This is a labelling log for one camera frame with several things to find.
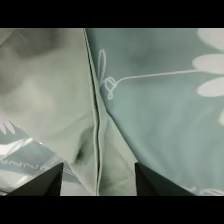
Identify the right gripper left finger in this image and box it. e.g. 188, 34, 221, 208
7, 162, 65, 197

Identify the pale green garment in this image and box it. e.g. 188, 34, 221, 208
0, 27, 138, 197

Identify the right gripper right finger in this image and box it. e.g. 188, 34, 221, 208
134, 161, 195, 197

